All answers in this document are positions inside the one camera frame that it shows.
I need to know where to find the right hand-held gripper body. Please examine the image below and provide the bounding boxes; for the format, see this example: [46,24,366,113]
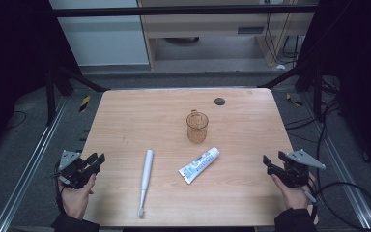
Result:
[281,148,327,189]

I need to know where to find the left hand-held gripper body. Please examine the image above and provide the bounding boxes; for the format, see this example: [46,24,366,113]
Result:
[55,149,95,190]

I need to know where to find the white electric toothbrush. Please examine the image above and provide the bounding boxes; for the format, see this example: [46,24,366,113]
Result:
[137,149,155,219]

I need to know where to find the amber transparent cup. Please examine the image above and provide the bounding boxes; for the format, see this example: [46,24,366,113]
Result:
[185,109,210,144]

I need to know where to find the person's right hand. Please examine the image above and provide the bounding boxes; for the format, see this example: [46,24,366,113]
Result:
[271,173,317,211]

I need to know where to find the person's left hand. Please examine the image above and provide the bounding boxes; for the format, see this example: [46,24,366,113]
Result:
[58,173,97,220]

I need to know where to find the black yellow floor tape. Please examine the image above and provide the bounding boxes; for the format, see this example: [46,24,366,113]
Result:
[78,95,92,113]
[285,92,303,107]

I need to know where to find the black metal stand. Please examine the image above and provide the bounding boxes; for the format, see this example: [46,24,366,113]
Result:
[43,62,110,127]
[257,61,325,121]

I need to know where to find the white blue toothpaste tube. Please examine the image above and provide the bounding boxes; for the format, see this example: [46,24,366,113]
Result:
[178,146,221,186]

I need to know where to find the dark curtain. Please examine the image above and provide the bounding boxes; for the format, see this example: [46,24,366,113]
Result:
[0,0,80,162]
[298,0,371,182]

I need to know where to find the white cabinet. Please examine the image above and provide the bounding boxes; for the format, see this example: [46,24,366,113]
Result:
[48,0,151,67]

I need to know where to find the light wooden desk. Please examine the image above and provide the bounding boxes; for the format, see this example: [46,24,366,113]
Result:
[137,0,318,71]

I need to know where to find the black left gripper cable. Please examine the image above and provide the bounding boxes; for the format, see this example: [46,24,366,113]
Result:
[54,160,67,215]

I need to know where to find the aluminium floor rail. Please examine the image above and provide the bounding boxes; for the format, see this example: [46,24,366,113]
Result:
[298,93,371,231]
[0,96,70,232]

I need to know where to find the bundle of black floor cables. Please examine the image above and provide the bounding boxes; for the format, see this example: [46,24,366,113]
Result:
[283,74,344,144]

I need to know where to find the thin black floor cable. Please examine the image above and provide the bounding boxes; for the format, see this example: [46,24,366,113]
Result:
[5,110,28,131]

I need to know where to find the black cables under desk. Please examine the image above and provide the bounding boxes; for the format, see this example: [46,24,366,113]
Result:
[263,12,304,66]

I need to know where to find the black horizontal frame bar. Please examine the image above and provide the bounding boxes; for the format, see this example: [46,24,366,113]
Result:
[51,4,319,18]

